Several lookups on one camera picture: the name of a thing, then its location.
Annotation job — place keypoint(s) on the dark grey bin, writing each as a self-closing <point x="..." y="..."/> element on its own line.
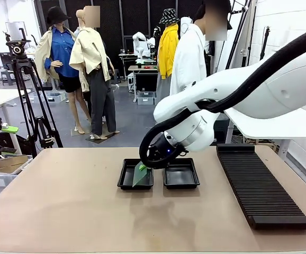
<point x="221" y="129"/>

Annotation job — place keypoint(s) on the black cabinet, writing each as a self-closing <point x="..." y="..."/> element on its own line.
<point x="146" y="82"/>

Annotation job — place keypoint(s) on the clear plastic storage box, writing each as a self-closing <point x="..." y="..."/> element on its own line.
<point x="55" y="97"/>
<point x="145" y="98"/>

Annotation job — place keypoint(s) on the green circuit board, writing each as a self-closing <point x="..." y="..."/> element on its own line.
<point x="139" y="177"/>

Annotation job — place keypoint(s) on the thin black light stand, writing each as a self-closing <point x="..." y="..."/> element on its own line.
<point x="266" y="42"/>

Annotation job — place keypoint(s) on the black slotted board rack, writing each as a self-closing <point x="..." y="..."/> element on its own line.
<point x="261" y="190"/>

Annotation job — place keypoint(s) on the black patterned bucket hat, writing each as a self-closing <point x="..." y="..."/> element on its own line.
<point x="169" y="16"/>

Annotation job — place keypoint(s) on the mannequin with yellow top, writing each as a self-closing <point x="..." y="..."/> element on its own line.
<point x="167" y="47"/>

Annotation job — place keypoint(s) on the black camera tripod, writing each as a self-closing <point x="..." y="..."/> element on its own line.
<point x="19" y="50"/>

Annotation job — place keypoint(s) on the mannequin with cream jacket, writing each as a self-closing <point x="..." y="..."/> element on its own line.
<point x="89" y="53"/>

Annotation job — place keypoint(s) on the small wood-top table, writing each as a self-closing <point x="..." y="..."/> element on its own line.
<point x="142" y="67"/>

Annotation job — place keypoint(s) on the black stand with legs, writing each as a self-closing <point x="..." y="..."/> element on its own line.
<point x="241" y="31"/>

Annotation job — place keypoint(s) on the black bag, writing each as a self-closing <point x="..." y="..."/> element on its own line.
<point x="8" y="141"/>

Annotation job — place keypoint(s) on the brown cardboard box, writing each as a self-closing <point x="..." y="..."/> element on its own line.
<point x="10" y="161"/>

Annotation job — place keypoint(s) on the dark computer monitor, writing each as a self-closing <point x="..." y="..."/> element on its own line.
<point x="5" y="61"/>

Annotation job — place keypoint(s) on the black brimmed hat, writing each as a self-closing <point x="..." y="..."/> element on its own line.
<point x="56" y="14"/>

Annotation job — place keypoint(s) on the mannequin with blue shirt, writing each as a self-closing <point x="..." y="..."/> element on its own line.
<point x="61" y="53"/>

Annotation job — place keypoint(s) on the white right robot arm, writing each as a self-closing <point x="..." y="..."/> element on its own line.
<point x="288" y="87"/>

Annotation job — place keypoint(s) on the person in white shirt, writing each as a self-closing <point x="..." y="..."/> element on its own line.
<point x="190" y="61"/>

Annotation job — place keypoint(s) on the black ESD tray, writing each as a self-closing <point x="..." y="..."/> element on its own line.
<point x="180" y="177"/>
<point x="125" y="172"/>

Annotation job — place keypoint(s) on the small white robot arm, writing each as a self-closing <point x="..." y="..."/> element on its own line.
<point x="138" y="45"/>

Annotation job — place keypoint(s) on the black mannequin base plate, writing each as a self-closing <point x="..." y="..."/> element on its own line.
<point x="102" y="138"/>

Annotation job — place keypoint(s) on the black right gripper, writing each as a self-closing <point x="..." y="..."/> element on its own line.
<point x="163" y="150"/>

